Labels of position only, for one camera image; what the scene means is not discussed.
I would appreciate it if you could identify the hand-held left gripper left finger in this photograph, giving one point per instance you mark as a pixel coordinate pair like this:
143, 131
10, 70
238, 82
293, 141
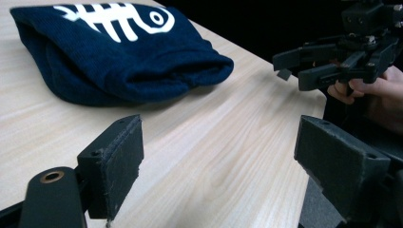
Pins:
117, 158

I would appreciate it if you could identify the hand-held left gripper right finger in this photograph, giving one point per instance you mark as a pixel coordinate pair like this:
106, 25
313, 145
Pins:
342, 161

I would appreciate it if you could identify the navy knit hat fishbone print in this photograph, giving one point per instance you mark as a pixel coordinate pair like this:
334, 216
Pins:
104, 63

